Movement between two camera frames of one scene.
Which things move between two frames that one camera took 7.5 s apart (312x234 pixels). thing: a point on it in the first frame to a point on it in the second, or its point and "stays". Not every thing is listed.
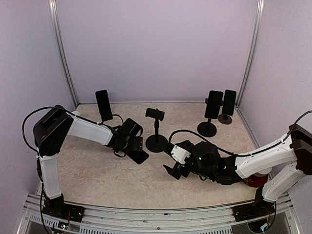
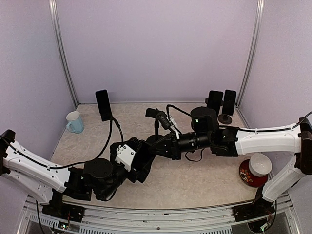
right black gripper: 174,172 to 173,150
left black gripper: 137,146 to 144,174
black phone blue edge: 104,105 stays
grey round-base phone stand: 224,119 stays
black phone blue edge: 229,102 stays
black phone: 214,103 stays
